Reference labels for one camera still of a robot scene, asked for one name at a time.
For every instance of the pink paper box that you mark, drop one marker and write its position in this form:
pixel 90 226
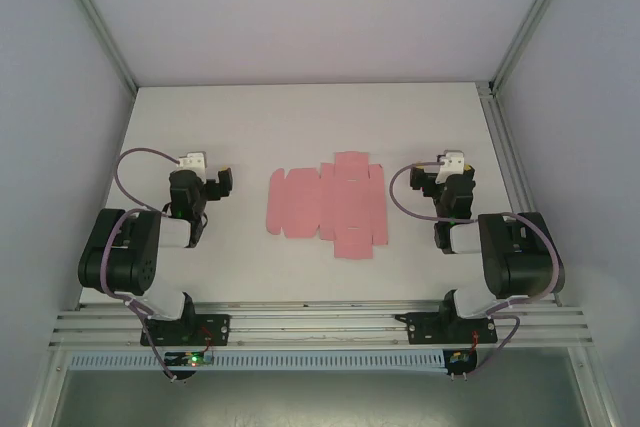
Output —
pixel 330 207

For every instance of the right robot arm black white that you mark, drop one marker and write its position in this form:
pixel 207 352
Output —
pixel 520 257

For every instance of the small circuit board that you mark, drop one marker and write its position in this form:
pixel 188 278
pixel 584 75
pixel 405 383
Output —
pixel 459 358

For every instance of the circuit board with green light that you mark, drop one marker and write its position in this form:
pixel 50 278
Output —
pixel 192 359

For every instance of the grey metal panel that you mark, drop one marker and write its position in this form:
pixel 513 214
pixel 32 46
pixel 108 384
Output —
pixel 320 399

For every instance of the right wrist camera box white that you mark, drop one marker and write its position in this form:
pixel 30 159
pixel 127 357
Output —
pixel 450 163

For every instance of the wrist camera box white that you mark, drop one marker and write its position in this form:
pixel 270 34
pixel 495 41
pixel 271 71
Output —
pixel 193 162
pixel 450 163

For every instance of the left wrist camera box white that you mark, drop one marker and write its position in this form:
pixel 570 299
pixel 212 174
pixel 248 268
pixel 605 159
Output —
pixel 193 162

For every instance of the aluminium side rail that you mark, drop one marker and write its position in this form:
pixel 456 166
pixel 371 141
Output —
pixel 510 162

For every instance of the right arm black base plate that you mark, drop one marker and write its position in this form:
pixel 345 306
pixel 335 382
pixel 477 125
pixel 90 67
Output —
pixel 425 327

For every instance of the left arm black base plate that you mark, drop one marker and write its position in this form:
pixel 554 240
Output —
pixel 215 329

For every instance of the aluminium mounting rail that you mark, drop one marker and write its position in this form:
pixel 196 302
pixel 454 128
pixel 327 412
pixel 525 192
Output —
pixel 320 329

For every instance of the aluminium frame post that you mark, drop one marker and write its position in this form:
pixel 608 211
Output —
pixel 95 17
pixel 532 17

